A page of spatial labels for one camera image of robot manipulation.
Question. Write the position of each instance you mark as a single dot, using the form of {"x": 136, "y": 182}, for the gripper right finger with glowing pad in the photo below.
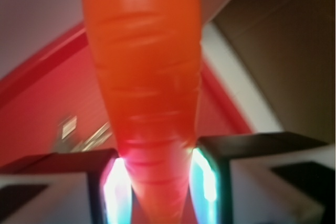
{"x": 279, "y": 177}

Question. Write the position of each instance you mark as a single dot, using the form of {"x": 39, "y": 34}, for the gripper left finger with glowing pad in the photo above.
{"x": 81, "y": 187}

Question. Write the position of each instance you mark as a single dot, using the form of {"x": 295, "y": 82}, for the orange toy carrot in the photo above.
{"x": 147, "y": 57}

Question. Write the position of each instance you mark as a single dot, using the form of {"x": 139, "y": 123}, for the red plastic tray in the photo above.
{"x": 60, "y": 81}

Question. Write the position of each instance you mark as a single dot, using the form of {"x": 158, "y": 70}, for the silver key bunch with ring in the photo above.
{"x": 72, "y": 137}

